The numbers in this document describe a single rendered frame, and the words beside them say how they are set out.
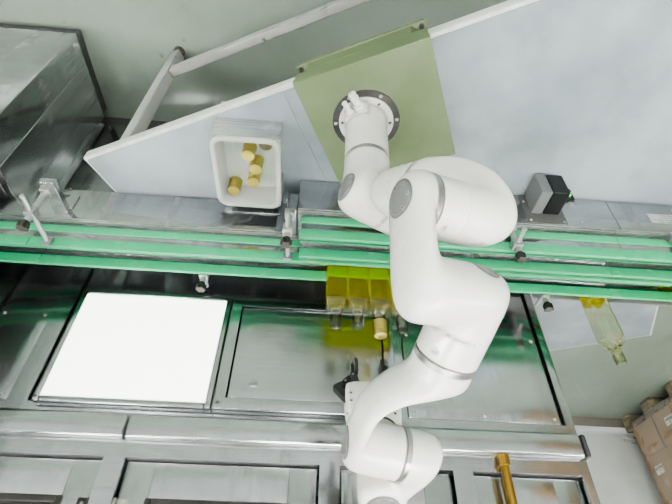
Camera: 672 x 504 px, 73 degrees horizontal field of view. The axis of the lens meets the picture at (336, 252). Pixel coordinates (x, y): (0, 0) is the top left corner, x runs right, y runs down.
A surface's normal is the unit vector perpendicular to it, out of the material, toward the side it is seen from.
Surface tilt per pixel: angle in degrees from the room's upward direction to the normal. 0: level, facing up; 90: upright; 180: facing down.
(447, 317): 15
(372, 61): 2
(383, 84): 2
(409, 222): 76
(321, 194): 90
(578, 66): 0
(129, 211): 90
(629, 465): 90
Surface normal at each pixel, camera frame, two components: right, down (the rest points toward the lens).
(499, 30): -0.02, 0.74
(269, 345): 0.08, -0.66
